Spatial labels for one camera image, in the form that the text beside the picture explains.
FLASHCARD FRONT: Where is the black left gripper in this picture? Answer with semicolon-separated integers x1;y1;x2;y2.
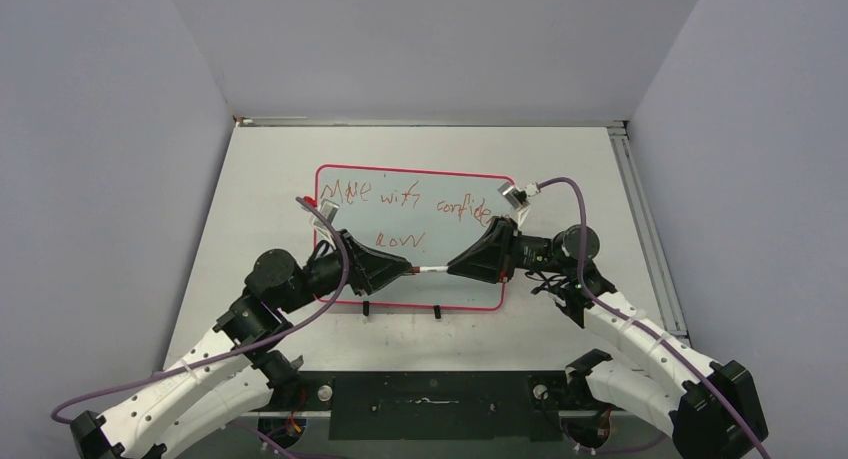
278;228;411;314

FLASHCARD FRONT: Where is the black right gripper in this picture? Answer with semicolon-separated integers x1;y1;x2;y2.
447;216;570;284

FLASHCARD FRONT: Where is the whiteboard with pink frame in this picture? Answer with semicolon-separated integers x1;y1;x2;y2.
314;164;512;312

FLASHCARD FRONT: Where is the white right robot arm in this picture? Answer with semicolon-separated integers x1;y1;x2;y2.
447;217;769;458

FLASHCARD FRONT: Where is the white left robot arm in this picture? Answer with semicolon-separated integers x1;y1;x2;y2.
70;231;417;458

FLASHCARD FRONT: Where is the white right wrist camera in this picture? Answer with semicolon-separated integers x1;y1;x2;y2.
498;182;540;227

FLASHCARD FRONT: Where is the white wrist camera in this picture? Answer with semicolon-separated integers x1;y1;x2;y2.
300;196;339;243
498;182;540;227

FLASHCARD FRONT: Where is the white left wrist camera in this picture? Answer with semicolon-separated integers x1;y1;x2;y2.
300;196;339;243

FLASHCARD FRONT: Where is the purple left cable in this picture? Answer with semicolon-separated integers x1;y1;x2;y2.
50;196;351;459

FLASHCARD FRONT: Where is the purple cable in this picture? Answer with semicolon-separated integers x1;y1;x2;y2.
529;176;773;459
50;196;351;459

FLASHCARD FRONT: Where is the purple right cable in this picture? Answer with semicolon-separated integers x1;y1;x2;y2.
529;176;773;459

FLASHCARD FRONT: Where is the aluminium rail frame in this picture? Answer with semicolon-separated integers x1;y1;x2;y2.
135;116;735;418

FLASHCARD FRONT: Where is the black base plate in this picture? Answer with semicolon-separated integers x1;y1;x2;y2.
246;370;613;445

